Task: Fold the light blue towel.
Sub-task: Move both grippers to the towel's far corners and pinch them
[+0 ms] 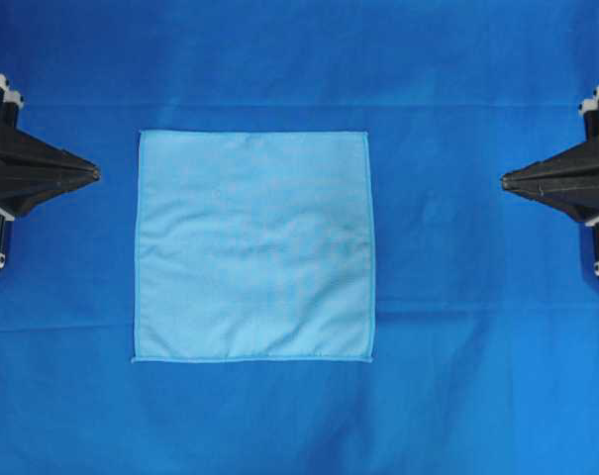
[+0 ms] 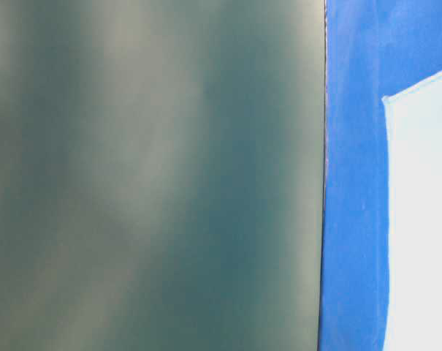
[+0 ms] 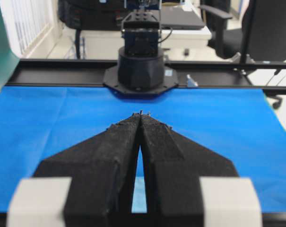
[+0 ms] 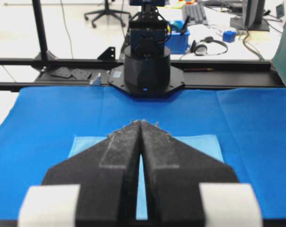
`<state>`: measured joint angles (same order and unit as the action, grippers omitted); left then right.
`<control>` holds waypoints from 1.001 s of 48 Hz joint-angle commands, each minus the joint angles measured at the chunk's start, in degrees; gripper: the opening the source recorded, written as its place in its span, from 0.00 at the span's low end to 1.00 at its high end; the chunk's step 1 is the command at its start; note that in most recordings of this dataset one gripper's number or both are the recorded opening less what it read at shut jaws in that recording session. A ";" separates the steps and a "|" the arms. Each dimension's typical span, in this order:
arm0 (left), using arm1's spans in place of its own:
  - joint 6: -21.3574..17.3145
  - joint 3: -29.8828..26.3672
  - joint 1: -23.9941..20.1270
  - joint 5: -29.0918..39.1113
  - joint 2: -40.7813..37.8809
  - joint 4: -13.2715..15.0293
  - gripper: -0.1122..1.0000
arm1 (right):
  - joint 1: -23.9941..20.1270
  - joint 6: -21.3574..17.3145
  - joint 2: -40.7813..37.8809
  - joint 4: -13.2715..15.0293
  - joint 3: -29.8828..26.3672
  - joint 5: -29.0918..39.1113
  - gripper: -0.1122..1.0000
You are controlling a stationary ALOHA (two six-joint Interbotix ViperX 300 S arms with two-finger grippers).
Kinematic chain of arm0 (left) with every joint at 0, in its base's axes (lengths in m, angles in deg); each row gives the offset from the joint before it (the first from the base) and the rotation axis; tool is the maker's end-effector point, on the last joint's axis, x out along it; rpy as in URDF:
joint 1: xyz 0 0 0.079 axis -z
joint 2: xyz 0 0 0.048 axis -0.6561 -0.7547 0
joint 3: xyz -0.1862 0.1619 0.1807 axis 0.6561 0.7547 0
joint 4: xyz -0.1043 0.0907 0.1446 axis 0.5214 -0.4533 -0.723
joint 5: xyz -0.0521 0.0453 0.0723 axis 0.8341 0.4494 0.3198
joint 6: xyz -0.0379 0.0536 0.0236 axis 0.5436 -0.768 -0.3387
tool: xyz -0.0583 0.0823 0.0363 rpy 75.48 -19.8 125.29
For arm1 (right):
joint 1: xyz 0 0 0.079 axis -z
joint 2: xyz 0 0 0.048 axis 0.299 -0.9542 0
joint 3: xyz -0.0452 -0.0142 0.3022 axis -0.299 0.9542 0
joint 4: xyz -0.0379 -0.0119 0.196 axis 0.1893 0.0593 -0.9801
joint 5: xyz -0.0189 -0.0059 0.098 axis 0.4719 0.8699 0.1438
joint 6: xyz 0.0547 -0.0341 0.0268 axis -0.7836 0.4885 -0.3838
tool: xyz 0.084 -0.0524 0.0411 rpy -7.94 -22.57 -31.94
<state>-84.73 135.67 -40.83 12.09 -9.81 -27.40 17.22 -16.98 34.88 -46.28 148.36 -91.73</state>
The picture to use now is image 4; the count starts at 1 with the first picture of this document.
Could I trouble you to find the black headphones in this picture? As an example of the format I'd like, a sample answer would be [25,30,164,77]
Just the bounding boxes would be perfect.
[190,36,228,56]

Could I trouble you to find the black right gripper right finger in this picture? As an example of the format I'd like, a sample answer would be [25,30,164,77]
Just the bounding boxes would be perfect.
[140,121,263,227]

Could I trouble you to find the dark blue table cloth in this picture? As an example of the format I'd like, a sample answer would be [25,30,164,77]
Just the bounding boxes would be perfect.
[0,87,286,219]

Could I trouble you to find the small blue box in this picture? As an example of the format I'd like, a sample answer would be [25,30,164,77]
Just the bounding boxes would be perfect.
[223,30,237,43]

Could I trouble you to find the black monitor stand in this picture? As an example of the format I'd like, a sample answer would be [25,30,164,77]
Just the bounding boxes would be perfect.
[230,0,269,32]

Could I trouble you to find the blue plastic bin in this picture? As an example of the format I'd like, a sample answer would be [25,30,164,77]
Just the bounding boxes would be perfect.
[165,20,190,54]

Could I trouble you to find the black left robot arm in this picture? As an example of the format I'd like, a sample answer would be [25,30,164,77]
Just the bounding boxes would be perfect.
[108,0,184,96]

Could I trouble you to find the black vertical frame post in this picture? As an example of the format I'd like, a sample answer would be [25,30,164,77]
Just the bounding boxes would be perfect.
[32,0,58,61]

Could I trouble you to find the black keyboard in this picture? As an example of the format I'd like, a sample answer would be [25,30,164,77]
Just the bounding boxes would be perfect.
[182,2,208,25]

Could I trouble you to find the black aluminium frame rail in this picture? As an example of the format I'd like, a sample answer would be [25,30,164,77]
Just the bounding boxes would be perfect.
[0,58,284,92]

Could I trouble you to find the black office chair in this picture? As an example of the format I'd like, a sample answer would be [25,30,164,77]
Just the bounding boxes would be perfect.
[84,0,131,28]

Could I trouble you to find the light blue towel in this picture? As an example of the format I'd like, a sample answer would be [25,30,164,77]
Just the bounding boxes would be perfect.
[68,134,224,220]

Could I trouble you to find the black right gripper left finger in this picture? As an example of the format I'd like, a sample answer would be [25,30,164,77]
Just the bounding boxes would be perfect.
[18,121,141,227]

